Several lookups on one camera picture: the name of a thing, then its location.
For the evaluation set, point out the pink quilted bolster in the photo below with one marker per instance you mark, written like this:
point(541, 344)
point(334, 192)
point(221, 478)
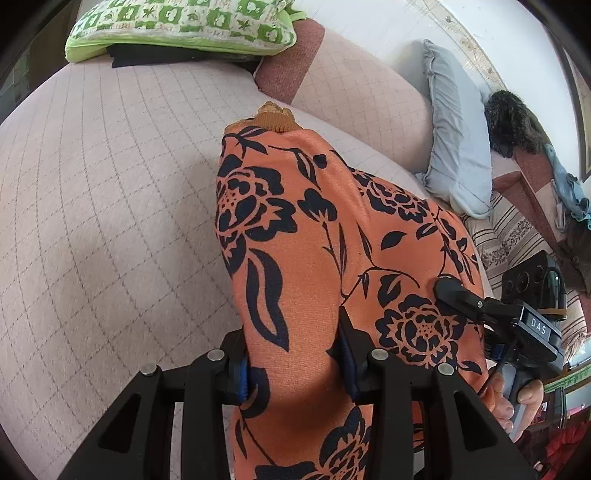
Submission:
point(351, 92)

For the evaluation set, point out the light blue cloth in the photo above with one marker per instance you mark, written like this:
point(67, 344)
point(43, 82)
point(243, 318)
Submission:
point(565, 184)

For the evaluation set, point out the striped floral cushion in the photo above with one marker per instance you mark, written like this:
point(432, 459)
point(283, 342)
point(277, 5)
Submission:
point(508, 230)

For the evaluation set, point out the pink quilted bed cover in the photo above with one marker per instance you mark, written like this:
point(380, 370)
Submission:
point(115, 207)

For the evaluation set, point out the green patterned pillow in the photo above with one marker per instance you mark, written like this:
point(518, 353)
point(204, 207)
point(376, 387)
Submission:
point(184, 23)

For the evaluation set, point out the orange floral garment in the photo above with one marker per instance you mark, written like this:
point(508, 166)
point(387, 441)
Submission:
point(314, 258)

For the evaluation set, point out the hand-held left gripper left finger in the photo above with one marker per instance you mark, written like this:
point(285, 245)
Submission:
point(242, 374)

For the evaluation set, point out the light grey pillow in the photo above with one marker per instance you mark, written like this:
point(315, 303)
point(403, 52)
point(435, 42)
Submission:
point(455, 138)

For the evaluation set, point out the red cloth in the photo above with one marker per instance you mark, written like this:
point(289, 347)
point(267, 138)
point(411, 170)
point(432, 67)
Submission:
point(565, 443)

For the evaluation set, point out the black folded cloth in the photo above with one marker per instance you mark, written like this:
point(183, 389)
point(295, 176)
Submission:
point(147, 54)

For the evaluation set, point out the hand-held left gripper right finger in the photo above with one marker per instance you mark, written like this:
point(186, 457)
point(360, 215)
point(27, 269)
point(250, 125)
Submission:
point(348, 369)

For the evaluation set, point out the brown garment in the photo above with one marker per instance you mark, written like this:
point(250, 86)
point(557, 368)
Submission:
point(575, 258)

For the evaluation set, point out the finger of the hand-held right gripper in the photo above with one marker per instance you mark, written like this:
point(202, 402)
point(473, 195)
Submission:
point(455, 293)

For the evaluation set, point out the dark furry garment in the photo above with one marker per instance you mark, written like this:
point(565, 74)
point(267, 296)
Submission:
point(512, 120)

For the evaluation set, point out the pink quilted cushion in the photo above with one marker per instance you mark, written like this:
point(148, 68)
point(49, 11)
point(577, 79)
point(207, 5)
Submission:
point(531, 184)

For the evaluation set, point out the person's right hand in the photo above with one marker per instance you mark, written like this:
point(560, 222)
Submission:
point(505, 408)

